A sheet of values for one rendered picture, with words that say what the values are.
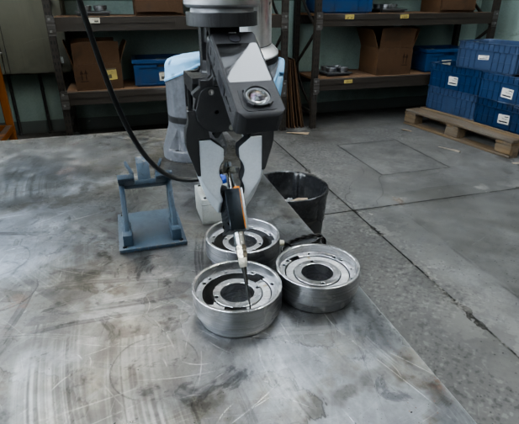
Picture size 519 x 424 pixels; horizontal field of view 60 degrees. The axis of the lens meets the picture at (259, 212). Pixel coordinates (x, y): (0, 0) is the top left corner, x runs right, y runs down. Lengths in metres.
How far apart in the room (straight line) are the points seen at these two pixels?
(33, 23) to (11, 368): 3.88
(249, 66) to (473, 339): 1.60
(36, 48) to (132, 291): 3.79
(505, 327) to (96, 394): 1.72
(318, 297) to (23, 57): 3.97
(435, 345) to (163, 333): 1.40
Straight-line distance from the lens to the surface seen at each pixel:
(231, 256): 0.60
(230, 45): 0.46
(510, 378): 1.80
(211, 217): 0.75
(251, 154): 0.50
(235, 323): 0.50
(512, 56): 4.23
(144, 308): 0.58
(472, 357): 1.82
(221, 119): 0.47
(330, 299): 0.54
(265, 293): 0.54
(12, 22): 4.32
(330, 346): 0.52
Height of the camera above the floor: 1.14
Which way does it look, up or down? 26 degrees down
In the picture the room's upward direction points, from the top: straight up
